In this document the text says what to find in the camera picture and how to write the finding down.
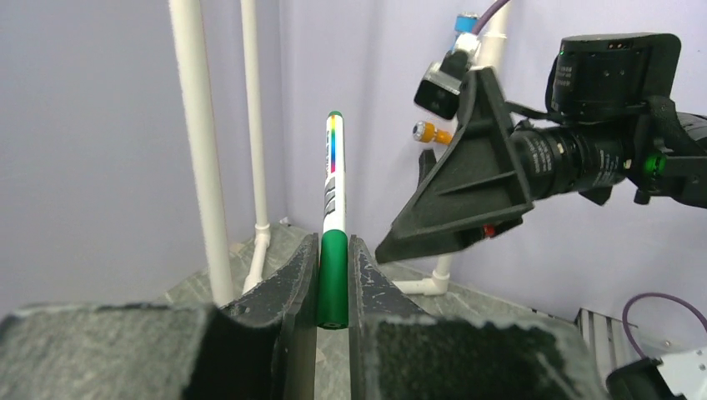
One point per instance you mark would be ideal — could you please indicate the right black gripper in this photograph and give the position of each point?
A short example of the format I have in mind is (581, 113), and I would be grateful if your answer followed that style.
(489, 177)

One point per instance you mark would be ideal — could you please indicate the blue wall knob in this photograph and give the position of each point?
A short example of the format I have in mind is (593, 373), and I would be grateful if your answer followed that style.
(465, 22)

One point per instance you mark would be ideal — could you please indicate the white pvc pipe frame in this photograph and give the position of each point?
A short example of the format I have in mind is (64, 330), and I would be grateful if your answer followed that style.
(363, 58)

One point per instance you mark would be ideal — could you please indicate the green marker cap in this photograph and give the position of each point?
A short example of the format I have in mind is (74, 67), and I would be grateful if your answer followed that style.
(333, 281)

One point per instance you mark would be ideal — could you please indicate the orange wall knob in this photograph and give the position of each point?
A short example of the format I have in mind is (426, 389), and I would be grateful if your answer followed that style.
(426, 132)

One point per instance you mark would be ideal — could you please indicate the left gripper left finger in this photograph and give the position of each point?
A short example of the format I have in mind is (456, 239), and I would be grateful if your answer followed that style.
(261, 346)

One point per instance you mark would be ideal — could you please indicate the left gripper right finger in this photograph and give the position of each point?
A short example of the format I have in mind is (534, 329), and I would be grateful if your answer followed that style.
(399, 351)

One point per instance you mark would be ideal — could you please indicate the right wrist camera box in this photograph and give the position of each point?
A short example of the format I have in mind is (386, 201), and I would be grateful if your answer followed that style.
(440, 87)

